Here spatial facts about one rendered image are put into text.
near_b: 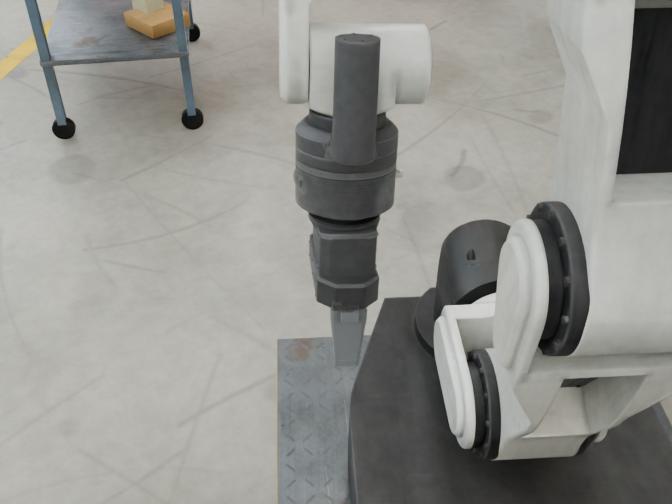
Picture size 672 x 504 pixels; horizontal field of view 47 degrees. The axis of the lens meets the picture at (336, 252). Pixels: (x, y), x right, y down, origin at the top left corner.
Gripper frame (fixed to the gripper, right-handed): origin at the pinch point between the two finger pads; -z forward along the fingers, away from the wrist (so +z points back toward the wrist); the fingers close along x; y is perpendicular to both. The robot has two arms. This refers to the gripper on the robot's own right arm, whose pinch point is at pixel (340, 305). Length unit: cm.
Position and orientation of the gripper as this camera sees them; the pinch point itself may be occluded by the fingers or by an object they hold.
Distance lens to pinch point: 73.8
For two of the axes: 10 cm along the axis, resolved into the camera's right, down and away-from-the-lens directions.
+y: 9.9, -0.2, 1.1
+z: 0.3, -8.9, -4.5
